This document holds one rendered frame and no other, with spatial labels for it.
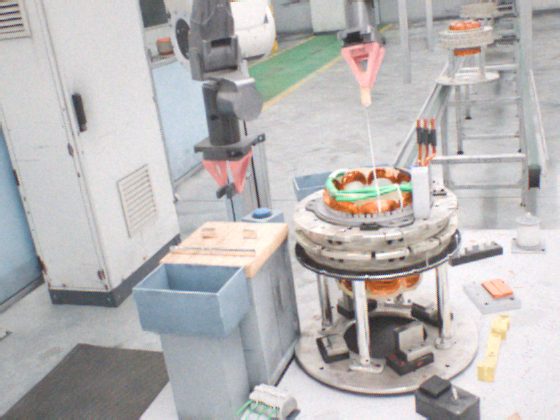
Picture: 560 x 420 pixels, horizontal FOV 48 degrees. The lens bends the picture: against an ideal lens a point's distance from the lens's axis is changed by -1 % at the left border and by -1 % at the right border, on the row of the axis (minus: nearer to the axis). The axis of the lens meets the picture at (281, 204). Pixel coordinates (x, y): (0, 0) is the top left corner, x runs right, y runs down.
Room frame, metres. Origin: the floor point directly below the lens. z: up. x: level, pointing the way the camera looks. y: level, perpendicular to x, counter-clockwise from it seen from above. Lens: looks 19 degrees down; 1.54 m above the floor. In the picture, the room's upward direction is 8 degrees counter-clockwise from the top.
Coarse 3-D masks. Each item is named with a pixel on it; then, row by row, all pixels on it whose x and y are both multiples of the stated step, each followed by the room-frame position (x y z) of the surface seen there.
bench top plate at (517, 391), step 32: (512, 256) 1.49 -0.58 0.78; (544, 256) 1.47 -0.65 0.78; (512, 288) 1.33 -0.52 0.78; (544, 288) 1.31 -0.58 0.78; (480, 320) 1.21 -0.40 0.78; (512, 320) 1.19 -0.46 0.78; (544, 320) 1.17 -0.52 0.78; (480, 352) 1.09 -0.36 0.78; (512, 352) 1.07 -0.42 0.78; (544, 352) 1.06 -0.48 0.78; (288, 384) 1.07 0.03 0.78; (320, 384) 1.06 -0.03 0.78; (480, 384) 0.99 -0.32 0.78; (512, 384) 0.98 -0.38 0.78; (544, 384) 0.96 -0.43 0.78; (160, 416) 1.03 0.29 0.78; (256, 416) 0.99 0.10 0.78; (320, 416) 0.96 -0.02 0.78; (352, 416) 0.95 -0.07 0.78; (384, 416) 0.94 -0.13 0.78; (416, 416) 0.93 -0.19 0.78; (480, 416) 0.90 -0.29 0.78; (544, 416) 0.88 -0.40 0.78
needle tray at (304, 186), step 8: (352, 168) 1.53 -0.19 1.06; (304, 176) 1.53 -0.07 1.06; (312, 176) 1.53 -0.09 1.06; (320, 176) 1.53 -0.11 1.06; (328, 176) 1.53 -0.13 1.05; (296, 184) 1.46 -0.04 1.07; (304, 184) 1.53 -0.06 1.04; (312, 184) 1.53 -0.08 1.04; (320, 184) 1.53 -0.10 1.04; (296, 192) 1.46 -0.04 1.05; (304, 192) 1.42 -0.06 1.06; (312, 192) 1.42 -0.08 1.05; (336, 280) 1.47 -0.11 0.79
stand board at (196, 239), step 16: (208, 224) 1.27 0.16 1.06; (224, 224) 1.26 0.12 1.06; (240, 224) 1.25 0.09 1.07; (256, 224) 1.24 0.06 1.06; (272, 224) 1.22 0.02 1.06; (192, 240) 1.19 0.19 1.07; (208, 240) 1.18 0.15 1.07; (224, 240) 1.17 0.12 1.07; (240, 240) 1.16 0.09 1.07; (256, 240) 1.15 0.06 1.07; (272, 240) 1.14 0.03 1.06; (176, 256) 1.12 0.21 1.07; (192, 256) 1.11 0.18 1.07; (208, 256) 1.10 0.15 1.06; (224, 256) 1.09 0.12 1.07; (240, 256) 1.08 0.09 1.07; (256, 256) 1.07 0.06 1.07
